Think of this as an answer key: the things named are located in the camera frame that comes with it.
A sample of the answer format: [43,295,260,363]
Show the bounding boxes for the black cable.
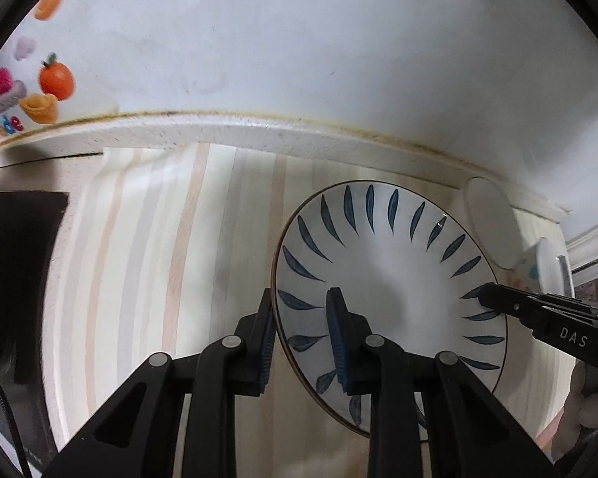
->
[0,346,33,478]

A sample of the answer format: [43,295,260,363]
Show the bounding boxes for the colourful wall stickers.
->
[0,0,75,149]

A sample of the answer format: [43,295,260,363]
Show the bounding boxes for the white bowl with small prints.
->
[512,236,576,300]

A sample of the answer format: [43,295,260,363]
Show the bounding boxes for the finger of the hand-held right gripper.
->
[478,283,598,330]

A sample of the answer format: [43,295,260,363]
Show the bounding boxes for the blue leaf pattern plate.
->
[271,179,509,441]

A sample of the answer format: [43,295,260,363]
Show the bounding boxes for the black cooktop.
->
[0,190,69,464]

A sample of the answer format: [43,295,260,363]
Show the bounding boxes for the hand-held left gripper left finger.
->
[42,288,280,478]

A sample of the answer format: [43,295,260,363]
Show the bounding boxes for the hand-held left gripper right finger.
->
[325,287,559,478]

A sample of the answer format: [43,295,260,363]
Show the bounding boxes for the striped table cloth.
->
[45,142,569,478]

